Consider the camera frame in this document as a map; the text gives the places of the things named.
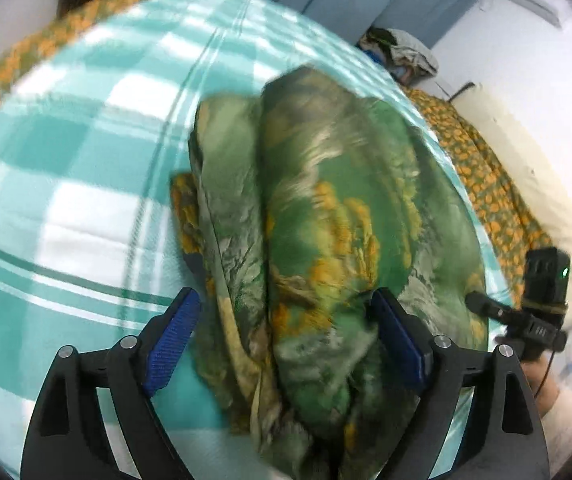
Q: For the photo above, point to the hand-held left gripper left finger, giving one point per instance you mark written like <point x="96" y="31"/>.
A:
<point x="175" y="340"/>

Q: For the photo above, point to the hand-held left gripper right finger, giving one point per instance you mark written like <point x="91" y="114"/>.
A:
<point x="401" y="335"/>

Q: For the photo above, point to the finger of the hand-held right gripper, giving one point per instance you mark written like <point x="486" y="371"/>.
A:
<point x="486" y="306"/>

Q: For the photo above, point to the green printed padded jacket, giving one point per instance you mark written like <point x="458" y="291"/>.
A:
<point x="341" y="185"/>

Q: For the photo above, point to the person's right forearm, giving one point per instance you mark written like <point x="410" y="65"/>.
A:
<point x="566" y="405"/>

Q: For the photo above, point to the pile of clothes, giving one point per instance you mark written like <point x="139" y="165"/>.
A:
<point x="381" y="47"/>

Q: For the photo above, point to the cream pillow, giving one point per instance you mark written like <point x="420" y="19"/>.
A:
<point x="541" y="185"/>

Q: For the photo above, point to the orange floral quilt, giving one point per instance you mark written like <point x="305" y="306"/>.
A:
<point x="481" y="175"/>

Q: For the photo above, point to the teal plaid bed sheet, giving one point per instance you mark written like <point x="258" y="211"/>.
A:
<point x="65" y="160"/>

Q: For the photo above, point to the grey checkered cloth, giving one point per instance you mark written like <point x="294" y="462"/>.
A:
<point x="413" y="50"/>

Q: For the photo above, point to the white air conditioner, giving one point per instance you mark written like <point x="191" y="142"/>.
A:
<point x="531" y="2"/>

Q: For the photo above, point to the orange floral bed sheet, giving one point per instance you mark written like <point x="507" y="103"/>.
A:
<point x="15" y="60"/>

